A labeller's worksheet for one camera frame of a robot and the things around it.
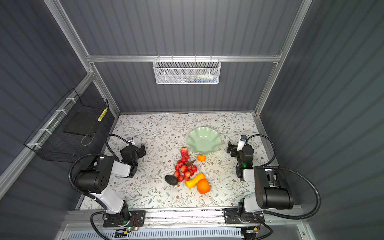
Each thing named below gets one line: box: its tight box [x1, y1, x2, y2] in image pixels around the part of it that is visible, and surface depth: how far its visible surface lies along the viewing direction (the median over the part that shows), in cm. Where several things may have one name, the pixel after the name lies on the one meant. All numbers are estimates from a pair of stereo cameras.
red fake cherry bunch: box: [174, 154, 198, 182], surface depth 87 cm
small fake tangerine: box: [197, 154, 207, 162], surface depth 93 cm
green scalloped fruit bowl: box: [186, 126, 222, 156], surface depth 104 cm
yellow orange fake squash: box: [185, 173, 206, 189], surface depth 84 cm
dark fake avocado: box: [164, 175, 179, 186], surface depth 84 cm
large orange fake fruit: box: [197, 179, 211, 194], surface depth 80 cm
